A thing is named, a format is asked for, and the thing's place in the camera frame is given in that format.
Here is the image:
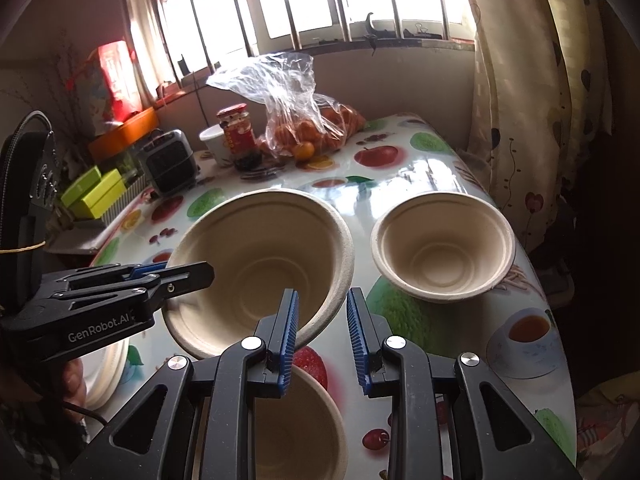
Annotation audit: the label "person's left hand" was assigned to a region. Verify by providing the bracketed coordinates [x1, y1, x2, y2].
[60, 355, 90, 406]

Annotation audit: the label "red label jar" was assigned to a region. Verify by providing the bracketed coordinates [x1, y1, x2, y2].
[216, 103, 263, 171]

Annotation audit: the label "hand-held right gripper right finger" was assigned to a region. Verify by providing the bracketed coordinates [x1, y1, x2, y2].
[346, 287, 583, 480]

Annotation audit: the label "white shelf board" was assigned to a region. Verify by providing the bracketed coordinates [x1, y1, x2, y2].
[45, 215, 121, 256]

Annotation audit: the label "cream printed curtain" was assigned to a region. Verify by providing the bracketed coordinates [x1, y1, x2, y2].
[460, 0, 621, 251]

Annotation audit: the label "red bag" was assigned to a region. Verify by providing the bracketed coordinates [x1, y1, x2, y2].
[97, 39, 143, 123]

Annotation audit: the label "white foam plate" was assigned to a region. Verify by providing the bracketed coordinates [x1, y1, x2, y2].
[80, 342, 126, 408]

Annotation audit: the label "white paper tub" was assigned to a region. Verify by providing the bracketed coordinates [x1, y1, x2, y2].
[199, 124, 236, 167]

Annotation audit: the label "bare decorative branches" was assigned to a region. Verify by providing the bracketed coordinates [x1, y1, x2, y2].
[0, 30, 83, 161]

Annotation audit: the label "small grey heater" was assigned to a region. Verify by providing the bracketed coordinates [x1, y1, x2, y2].
[136, 129, 198, 196]

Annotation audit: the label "barred window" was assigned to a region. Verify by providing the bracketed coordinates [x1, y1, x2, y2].
[122, 0, 476, 103]

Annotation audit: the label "orange box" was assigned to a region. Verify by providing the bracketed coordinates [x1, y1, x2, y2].
[89, 106, 160, 161]

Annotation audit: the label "colourful gift bag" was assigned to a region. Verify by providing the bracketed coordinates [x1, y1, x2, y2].
[67, 57, 113, 138]

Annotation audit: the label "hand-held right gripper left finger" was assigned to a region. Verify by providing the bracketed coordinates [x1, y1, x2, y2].
[87, 287, 301, 480]

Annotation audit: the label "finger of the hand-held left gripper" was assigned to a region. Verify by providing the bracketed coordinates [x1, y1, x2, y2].
[27, 260, 216, 318]
[42, 261, 170, 293]

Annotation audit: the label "black hook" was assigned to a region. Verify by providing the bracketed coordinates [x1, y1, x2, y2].
[364, 11, 381, 51]

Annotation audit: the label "food print tablecloth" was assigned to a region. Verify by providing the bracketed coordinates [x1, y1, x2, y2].
[89, 112, 578, 480]

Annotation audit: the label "pale printed cloth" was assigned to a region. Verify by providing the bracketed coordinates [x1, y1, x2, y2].
[575, 380, 640, 480]

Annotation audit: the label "black cable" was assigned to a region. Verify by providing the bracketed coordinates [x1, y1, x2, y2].
[60, 400, 108, 428]

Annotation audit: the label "plastic bag of oranges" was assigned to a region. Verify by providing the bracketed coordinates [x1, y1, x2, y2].
[206, 51, 368, 162]

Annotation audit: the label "dark green flat box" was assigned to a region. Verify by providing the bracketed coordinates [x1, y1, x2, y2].
[60, 166, 103, 206]

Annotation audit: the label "beige paper bowl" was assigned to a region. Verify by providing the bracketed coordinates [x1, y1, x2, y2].
[192, 362, 349, 480]
[162, 189, 356, 359]
[371, 191, 517, 303]

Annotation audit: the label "lime green flat box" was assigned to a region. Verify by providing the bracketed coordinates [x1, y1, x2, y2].
[75, 169, 128, 220]

